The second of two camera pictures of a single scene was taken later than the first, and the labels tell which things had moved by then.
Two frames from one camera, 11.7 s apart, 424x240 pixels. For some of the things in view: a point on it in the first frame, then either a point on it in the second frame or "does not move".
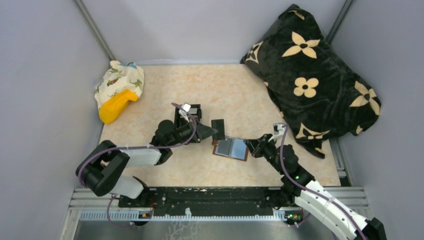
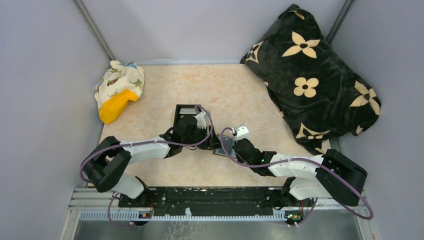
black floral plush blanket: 321,96 does not move
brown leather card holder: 232,147 does not move
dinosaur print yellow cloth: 117,86 does not move
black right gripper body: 259,146 to 228,145
